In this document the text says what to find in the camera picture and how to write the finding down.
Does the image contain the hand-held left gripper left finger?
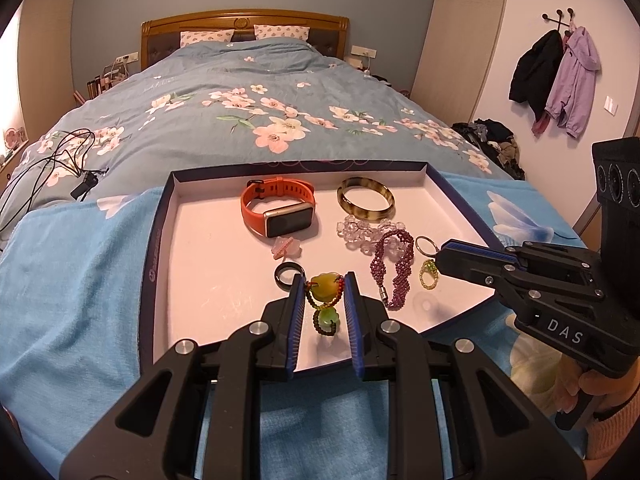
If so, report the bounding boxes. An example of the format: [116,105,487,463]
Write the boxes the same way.
[59,274,307,480]

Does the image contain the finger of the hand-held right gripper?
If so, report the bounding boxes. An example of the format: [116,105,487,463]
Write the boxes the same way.
[440,240,601,282]
[436,254,601,322]

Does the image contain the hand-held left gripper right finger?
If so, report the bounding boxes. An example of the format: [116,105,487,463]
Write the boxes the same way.
[344,271,587,480]

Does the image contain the green pendant dark loop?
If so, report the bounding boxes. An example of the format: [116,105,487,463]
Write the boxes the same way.
[312,306,342,337]

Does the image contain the green bead ring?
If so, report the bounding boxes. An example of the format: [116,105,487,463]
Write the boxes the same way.
[419,259,440,290]

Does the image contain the yellow pendant beaded bracelet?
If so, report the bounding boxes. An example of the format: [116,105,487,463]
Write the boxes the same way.
[305,271,347,311]

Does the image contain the black ring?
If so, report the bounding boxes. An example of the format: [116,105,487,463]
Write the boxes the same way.
[274,261,305,288]

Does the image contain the purple bead bracelet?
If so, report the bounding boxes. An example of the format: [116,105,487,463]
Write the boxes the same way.
[370,229,416,311]

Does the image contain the pink hair tie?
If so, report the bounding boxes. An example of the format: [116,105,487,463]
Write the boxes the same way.
[270,236,304,260]

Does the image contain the clear crystal bead bracelet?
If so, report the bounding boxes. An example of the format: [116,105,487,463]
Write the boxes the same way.
[336,214,407,251]

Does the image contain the dark blue cardboard tray box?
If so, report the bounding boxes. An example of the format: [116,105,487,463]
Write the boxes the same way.
[141,160,508,376]

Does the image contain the orange smart watch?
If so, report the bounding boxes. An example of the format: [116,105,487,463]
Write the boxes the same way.
[240,177,317,238]

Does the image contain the amber bangle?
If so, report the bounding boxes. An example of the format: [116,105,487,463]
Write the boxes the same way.
[336,176,397,222]

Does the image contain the person's right hand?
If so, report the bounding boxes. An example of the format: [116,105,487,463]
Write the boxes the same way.
[579,362,640,417]

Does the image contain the dark clothes pile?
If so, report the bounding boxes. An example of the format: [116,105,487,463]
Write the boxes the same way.
[451,119,526,181]

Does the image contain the black jacket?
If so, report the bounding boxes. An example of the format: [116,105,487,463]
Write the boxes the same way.
[509,30,565,122]

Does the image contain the purple jacket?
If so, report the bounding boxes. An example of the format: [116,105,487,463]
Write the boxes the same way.
[531,26,601,138]

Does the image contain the beige wardrobe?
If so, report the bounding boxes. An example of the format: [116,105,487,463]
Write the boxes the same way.
[412,0,511,126]

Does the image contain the bright blue flower blanket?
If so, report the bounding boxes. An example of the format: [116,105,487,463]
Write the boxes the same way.
[0,170,601,480]

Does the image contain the blue-grey floral duvet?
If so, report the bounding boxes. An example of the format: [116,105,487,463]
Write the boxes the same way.
[0,37,526,241]

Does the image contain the white patterned pillow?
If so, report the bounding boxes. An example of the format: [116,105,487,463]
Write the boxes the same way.
[254,24,311,41]
[180,30,235,47]

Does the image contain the cosmetics on nightstand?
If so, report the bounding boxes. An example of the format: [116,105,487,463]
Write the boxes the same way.
[75,60,131,106]

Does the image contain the wooden bed headboard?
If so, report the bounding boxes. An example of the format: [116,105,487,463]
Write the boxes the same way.
[141,8,351,71]

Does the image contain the small pink fan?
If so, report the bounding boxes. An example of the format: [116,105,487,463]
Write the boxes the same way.
[2,127,28,151]

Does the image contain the black wall coat hook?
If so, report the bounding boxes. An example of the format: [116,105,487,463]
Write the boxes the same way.
[542,8,576,36]

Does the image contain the black cable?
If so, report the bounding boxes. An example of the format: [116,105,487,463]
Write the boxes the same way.
[0,129,108,241]

